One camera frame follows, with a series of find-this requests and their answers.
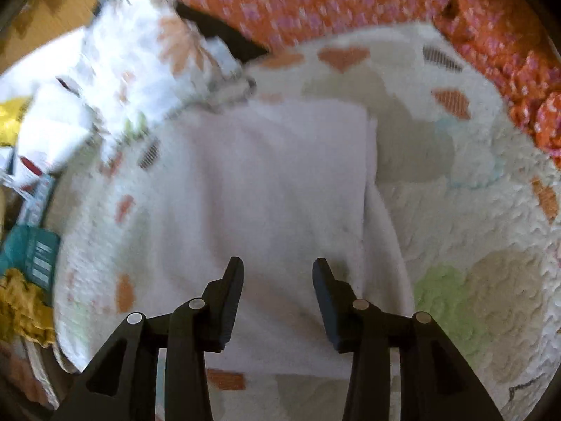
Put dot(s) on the white patterned box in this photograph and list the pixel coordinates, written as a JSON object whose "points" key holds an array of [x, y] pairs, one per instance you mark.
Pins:
{"points": [[33, 197]]}

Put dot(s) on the mustard yellow cloth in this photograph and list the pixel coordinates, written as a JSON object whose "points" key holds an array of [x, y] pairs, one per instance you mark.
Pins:
{"points": [[24, 309]]}

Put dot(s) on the teal box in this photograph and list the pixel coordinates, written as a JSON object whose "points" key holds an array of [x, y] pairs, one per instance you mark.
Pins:
{"points": [[33, 254]]}

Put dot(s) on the orange floral cloth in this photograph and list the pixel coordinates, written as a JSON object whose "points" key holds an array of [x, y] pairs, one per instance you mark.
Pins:
{"points": [[350, 4]]}

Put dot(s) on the white floral embroidered garment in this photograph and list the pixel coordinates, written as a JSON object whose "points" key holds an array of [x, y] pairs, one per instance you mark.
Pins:
{"points": [[271, 210]]}

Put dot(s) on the white paper bag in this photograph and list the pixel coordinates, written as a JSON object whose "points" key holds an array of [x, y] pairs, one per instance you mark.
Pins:
{"points": [[52, 131]]}

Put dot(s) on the quilted patchwork bedspread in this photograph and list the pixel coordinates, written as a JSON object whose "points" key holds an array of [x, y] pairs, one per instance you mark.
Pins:
{"points": [[460, 210]]}

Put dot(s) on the white floral pillow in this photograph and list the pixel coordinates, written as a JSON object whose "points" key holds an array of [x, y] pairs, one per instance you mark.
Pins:
{"points": [[144, 52]]}

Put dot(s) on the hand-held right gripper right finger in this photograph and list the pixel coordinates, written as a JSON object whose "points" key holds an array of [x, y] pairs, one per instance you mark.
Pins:
{"points": [[326, 307]]}

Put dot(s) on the yellow plastic bag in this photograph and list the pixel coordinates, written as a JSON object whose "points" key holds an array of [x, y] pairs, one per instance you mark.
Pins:
{"points": [[11, 120]]}

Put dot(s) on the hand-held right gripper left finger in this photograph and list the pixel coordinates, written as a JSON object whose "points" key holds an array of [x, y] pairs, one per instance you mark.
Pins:
{"points": [[225, 311]]}

